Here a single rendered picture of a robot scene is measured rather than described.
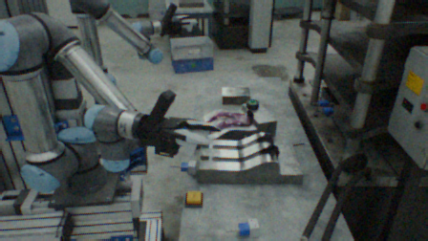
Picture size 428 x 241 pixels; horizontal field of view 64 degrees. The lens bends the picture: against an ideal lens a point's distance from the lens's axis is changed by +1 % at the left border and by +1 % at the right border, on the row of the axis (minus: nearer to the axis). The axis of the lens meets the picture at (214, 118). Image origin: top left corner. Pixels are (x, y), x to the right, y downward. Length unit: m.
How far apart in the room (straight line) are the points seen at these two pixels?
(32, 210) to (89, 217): 0.20
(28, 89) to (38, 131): 0.13
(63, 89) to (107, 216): 0.52
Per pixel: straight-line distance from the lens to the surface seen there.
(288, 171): 1.71
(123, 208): 1.39
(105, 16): 1.62
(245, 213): 1.55
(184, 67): 5.14
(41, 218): 1.46
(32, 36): 1.04
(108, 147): 0.97
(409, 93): 1.61
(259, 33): 5.95
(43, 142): 1.14
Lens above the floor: 1.89
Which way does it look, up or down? 29 degrees down
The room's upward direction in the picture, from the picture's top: straight up
